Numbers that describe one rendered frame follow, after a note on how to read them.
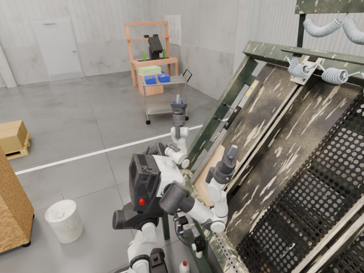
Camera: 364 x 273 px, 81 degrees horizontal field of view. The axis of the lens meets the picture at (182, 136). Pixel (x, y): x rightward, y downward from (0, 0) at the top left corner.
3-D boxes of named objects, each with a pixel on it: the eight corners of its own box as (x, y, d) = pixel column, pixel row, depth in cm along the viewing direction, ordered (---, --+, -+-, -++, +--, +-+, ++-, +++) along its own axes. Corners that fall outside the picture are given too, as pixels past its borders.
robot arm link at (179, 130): (189, 119, 154) (189, 134, 157) (174, 119, 157) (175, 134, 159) (185, 122, 143) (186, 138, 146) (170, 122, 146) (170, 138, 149)
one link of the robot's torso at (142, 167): (125, 227, 115) (144, 173, 103) (119, 186, 143) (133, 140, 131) (175, 226, 128) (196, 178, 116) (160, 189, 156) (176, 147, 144)
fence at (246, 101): (193, 181, 183) (189, 180, 181) (258, 82, 159) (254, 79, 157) (195, 184, 179) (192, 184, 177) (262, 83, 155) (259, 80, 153)
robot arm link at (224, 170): (218, 163, 88) (212, 181, 96) (241, 170, 87) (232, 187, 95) (221, 143, 97) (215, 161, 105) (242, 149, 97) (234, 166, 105)
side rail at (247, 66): (188, 166, 206) (179, 163, 201) (254, 62, 179) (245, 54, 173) (190, 170, 202) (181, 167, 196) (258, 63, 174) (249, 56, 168)
